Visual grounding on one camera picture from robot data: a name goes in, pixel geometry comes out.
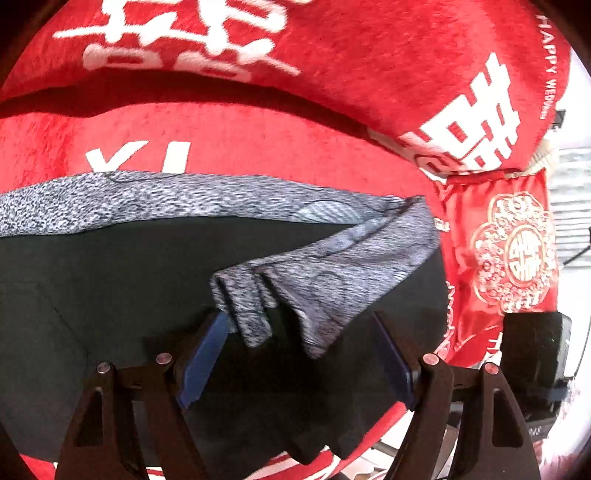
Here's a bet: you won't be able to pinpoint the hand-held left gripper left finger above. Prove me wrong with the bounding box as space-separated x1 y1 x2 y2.
54 310 234 480

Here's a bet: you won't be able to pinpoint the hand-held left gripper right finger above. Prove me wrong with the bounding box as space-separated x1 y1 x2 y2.
372 310 541 480

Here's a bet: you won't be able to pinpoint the black pants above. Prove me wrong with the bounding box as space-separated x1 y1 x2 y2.
0 217 451 467

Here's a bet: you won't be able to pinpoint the grey patterned cloth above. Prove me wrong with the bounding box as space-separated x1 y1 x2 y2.
0 170 441 361

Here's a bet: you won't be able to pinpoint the red embroidered satin pillow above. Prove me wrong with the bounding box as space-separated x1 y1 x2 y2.
434 168 561 370

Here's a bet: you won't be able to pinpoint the red printed blanket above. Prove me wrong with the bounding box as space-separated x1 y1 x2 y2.
0 0 573 480

